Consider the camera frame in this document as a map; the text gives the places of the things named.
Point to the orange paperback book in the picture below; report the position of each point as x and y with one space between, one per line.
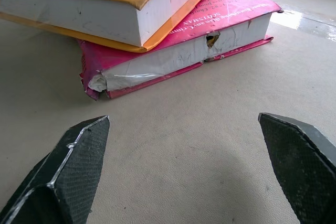
110 11

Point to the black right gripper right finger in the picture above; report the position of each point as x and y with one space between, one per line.
299 166

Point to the pink paperback book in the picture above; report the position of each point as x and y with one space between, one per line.
189 51

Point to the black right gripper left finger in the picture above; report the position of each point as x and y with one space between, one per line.
65 171

